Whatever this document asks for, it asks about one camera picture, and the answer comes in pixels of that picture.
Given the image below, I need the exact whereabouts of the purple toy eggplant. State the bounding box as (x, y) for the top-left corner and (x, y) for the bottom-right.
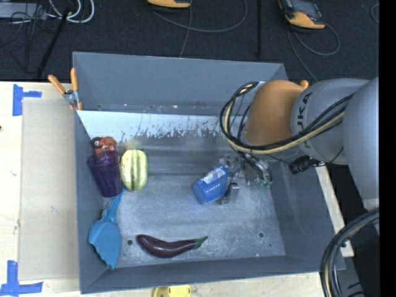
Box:
(136, 234), (209, 259)

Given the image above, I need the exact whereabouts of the orange-brown toy figure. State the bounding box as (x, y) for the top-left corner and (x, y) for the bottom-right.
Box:
(90, 136), (119, 156)

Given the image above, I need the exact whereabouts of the blue plastic cup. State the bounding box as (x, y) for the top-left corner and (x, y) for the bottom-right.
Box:
(192, 164), (231, 205)

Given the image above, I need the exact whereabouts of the pale wood flat board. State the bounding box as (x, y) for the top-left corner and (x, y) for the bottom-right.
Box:
(17, 97), (79, 282)

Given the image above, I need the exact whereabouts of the grey metal bin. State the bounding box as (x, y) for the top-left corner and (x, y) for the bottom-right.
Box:
(71, 51), (347, 295)

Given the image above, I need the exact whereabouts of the blue toy shovel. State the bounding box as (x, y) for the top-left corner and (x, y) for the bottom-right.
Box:
(87, 189), (125, 270)

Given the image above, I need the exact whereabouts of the black cylinder on white bracket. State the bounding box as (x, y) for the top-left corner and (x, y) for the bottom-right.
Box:
(288, 155), (326, 175)

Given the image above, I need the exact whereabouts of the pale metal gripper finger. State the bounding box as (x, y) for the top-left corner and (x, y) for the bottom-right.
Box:
(221, 183), (241, 205)
(220, 157), (241, 175)

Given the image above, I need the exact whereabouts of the purple plastic cup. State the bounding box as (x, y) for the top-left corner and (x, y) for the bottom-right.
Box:
(87, 148), (124, 198)

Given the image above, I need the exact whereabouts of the green striped toy squash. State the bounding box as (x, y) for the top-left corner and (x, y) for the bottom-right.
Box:
(119, 148), (149, 193)

